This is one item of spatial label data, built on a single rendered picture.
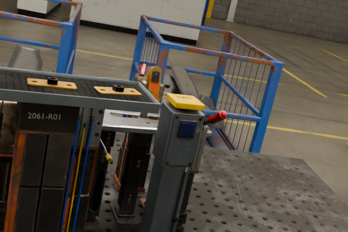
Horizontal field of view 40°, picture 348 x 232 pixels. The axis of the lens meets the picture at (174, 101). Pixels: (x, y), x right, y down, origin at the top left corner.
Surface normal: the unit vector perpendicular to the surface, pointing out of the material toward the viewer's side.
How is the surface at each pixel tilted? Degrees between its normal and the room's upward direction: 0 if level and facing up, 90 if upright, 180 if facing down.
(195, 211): 0
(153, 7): 90
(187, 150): 90
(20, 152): 90
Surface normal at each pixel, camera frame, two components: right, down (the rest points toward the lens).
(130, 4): 0.16, 0.30
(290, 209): 0.20, -0.94
